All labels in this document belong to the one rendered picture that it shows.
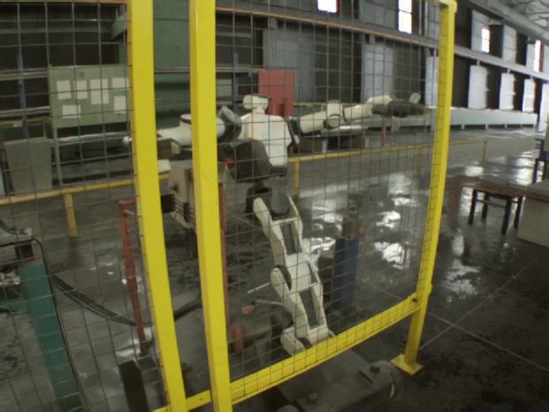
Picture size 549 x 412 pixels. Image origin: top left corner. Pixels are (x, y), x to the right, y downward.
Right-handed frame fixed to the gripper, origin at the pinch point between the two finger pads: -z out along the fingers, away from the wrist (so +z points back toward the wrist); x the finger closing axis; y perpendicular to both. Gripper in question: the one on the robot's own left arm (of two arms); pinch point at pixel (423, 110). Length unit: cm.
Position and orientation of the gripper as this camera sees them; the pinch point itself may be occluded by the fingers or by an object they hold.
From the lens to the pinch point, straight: 184.6
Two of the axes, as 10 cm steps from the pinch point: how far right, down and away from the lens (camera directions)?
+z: -5.7, -2.3, 7.8
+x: -8.2, 1.6, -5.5
